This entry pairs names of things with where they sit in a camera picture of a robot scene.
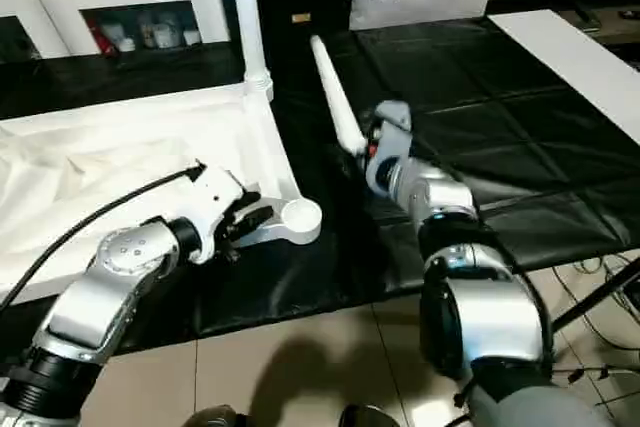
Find white board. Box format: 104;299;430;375
486;8;640;145

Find black floor cables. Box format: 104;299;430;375
556;255;640;388

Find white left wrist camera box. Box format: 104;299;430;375
184;164;264;265

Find white plastic table leg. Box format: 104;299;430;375
227;0;274;100
309;34;370;160

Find white plastic table top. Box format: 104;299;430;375
0;81;324;305

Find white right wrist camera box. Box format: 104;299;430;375
369;99;414;164

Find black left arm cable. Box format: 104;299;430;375
0;162;209;310

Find black work mat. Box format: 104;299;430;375
0;12;640;360

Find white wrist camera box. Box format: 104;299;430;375
369;99;414;164
184;164;264;265

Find black stand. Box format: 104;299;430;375
548;255;640;336

